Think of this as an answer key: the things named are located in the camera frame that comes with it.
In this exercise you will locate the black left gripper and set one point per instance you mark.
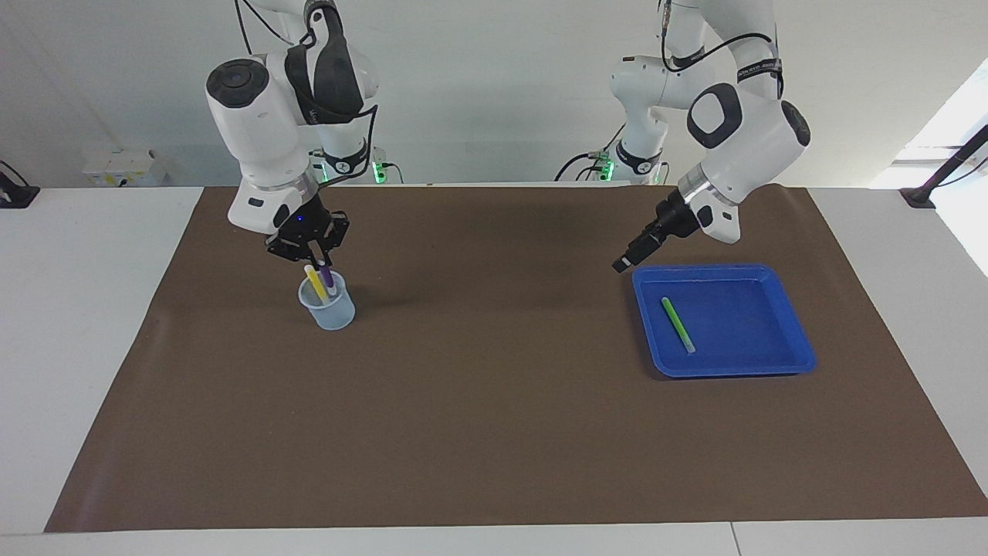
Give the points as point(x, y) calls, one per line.
point(678, 218)

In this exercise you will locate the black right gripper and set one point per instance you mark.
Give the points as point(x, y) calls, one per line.
point(307, 224)

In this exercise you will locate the yellow pen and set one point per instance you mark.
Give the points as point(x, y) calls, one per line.
point(315, 283)

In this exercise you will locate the purple pen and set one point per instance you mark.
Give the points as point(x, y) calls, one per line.
point(329, 284)

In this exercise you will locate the green pen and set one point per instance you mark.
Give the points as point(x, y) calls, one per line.
point(677, 324)

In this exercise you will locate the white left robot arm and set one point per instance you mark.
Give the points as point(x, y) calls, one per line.
point(741, 131)

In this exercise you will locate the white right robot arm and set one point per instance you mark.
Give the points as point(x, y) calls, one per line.
point(255, 131)

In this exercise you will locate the translucent plastic cup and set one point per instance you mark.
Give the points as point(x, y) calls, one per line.
point(332, 313)

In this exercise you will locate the blue plastic tray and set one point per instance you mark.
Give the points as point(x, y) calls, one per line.
point(741, 340)

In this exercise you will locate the white power box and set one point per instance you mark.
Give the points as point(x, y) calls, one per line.
point(123, 166)

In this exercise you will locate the brown table mat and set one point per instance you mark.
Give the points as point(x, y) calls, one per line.
point(494, 432)

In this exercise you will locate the black stand with pole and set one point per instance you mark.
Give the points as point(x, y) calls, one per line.
point(920, 197)

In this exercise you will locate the black table clamp mount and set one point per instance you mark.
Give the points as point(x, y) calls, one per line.
point(17, 194)

